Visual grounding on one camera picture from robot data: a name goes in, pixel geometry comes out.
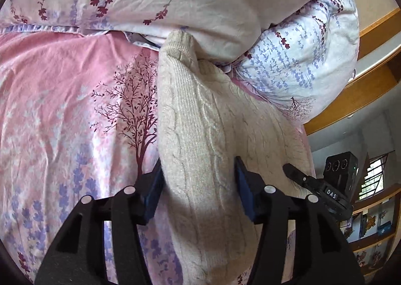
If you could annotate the pink floral bed sheet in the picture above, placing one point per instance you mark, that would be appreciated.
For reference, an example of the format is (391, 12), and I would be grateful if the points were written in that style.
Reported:
(69, 128)

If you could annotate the wooden shelf with pictures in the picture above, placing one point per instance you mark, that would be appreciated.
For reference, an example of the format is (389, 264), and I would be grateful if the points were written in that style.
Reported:
(376, 228)

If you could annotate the blue-white floral pillow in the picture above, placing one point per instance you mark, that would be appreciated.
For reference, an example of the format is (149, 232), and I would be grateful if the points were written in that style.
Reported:
(300, 66)

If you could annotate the wooden frame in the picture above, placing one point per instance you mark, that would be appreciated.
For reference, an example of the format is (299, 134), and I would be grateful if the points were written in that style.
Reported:
(366, 87)

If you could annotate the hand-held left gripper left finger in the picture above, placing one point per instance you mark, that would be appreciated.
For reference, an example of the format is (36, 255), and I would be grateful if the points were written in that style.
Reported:
(153, 197)

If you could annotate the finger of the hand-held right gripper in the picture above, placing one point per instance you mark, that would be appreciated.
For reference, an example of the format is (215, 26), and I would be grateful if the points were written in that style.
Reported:
(299, 177)

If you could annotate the window with grille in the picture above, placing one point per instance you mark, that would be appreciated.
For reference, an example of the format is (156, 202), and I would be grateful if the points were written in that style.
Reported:
(376, 175)

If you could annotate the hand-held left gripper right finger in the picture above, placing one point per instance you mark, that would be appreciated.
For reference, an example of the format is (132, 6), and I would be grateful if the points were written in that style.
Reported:
(246, 191)

